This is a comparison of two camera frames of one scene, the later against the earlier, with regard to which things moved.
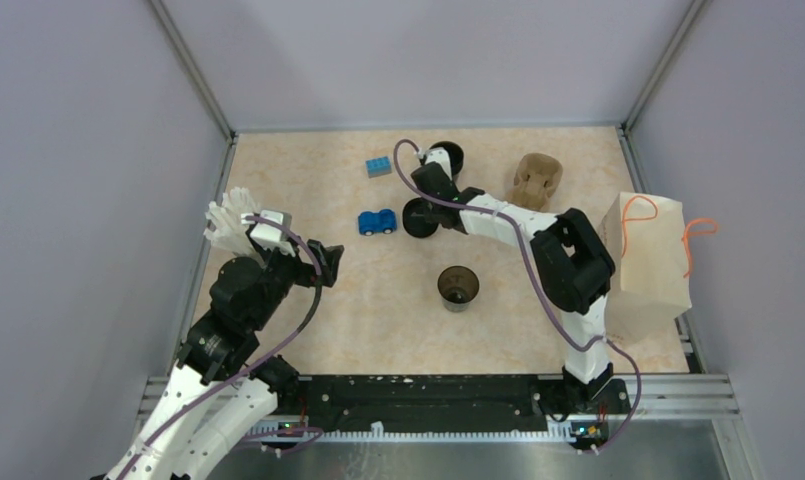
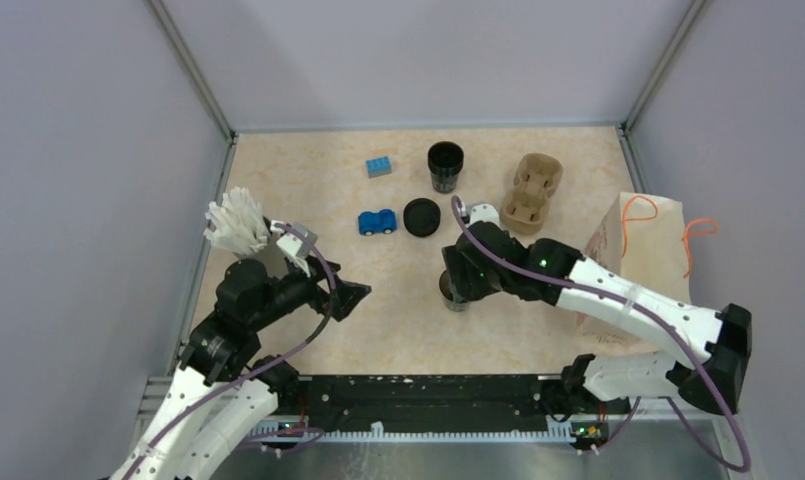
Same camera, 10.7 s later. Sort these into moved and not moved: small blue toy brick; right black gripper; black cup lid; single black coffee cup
Moved: right black gripper
Not moved: single black coffee cup; small blue toy brick; black cup lid
